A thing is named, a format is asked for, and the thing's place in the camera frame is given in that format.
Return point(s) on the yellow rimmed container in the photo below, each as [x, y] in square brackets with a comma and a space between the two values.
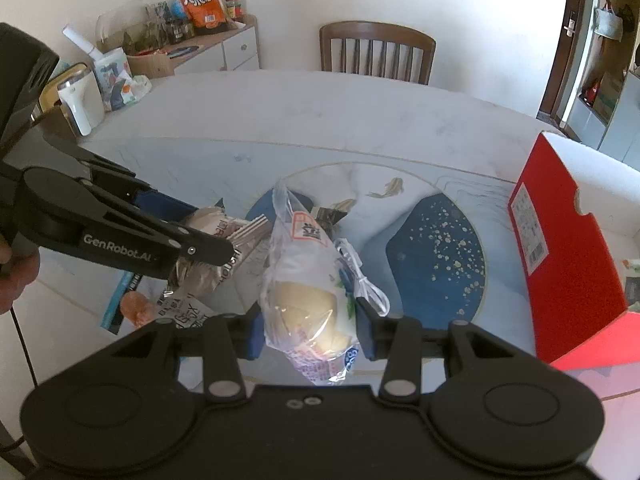
[50, 87]

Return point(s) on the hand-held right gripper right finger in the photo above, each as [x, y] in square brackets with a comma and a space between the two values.
[364, 330]

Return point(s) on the silver door lock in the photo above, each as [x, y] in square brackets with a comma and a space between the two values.
[570, 24]

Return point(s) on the hanging grey tote bag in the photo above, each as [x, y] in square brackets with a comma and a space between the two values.
[607, 22]

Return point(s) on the person's left hand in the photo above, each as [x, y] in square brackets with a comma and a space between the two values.
[15, 287]

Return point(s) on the red lid jar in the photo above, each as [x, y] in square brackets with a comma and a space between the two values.
[233, 10]

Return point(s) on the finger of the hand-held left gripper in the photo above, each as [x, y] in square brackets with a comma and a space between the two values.
[150, 250]
[165, 202]

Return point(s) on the white lint roller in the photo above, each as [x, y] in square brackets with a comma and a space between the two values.
[80, 40]

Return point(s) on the bread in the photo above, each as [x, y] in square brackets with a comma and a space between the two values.
[300, 305]

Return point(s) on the clear plastic container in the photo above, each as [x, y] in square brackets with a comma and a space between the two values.
[120, 25]

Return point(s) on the orange snack bag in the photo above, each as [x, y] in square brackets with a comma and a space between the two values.
[200, 5]

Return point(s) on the silver snack packet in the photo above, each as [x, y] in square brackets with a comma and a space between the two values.
[225, 265]

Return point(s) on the red cardboard box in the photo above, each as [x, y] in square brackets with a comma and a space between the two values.
[565, 240]

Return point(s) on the white printed packet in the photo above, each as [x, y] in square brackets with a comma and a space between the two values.
[185, 312]

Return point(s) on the brown wooden chair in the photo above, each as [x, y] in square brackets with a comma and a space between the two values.
[375, 30]

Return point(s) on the round blue coaster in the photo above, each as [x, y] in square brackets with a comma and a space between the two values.
[182, 51]

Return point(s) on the white side cabinet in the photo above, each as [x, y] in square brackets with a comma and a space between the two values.
[240, 50]

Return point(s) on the white kettle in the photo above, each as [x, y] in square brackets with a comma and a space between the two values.
[82, 105]

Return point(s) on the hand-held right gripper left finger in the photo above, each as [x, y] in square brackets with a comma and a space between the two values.
[252, 345]

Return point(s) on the dark brown door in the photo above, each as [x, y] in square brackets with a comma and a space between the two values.
[562, 60]

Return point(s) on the dark glass jar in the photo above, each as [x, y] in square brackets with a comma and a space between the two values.
[179, 30]

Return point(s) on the red bag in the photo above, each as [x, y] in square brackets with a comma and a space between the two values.
[591, 92]

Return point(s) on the black packet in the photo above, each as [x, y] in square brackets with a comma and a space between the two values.
[327, 215]

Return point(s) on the grey wooden wall cabinet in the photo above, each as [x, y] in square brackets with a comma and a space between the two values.
[627, 125]

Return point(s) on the white chicken sausage packet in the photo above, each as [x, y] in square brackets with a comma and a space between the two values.
[135, 307]

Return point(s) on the white printed plastic bag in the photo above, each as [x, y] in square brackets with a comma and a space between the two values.
[117, 80]

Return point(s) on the small brown cardboard box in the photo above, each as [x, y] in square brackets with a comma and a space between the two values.
[150, 65]

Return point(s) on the printed cardboard carton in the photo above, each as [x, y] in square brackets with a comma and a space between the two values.
[611, 95]

